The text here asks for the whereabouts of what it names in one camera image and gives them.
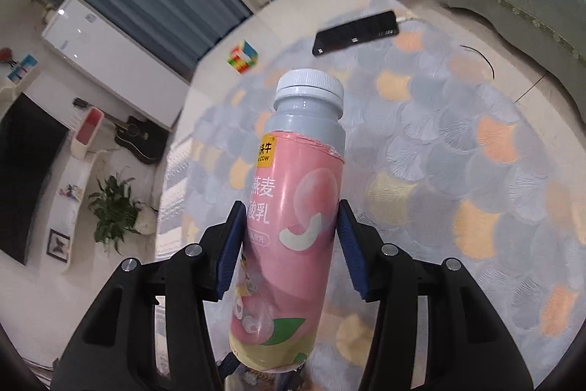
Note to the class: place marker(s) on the colourful puzzle cube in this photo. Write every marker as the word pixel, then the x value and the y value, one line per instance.
pixel 243 57

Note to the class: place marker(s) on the white refrigerator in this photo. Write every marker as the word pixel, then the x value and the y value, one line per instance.
pixel 114 56

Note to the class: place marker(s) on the blue white wall picture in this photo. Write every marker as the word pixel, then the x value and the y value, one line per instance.
pixel 22 68

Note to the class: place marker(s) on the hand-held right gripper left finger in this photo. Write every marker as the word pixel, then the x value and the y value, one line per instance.
pixel 229 253

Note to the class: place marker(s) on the small black picture frame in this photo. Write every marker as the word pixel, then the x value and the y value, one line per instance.
pixel 59 246

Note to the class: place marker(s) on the black smartphone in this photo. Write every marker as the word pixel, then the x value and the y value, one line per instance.
pixel 357 33

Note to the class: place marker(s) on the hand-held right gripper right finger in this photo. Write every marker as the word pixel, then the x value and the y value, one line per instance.
pixel 355 253

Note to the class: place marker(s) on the blue white patterned table mat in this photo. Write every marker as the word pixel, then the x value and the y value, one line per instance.
pixel 176 189

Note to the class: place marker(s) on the black television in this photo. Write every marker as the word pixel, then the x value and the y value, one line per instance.
pixel 27 175

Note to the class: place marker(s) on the fan pattern tablecloth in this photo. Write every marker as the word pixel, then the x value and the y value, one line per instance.
pixel 435 153

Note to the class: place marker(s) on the white curved media shelf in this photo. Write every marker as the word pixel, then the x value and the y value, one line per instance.
pixel 78 207

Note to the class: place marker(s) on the pink yogurt drink bottle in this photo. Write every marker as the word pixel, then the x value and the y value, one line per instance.
pixel 293 189

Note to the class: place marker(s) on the green potted plant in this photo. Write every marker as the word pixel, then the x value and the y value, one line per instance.
pixel 114 212

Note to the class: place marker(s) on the red white container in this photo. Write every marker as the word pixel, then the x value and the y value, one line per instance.
pixel 88 132

